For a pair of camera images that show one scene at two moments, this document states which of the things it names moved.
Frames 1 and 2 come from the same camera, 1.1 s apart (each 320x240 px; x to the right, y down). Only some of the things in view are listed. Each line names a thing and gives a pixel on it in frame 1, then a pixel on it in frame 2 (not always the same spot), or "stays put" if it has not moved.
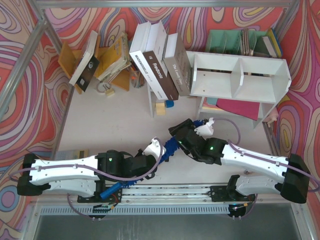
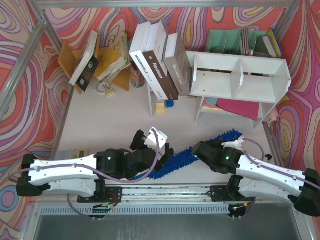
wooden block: (160, 108) stays put
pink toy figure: (272, 117) stays put
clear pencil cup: (136, 78) stays put
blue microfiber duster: (171, 149) -> (183, 159)
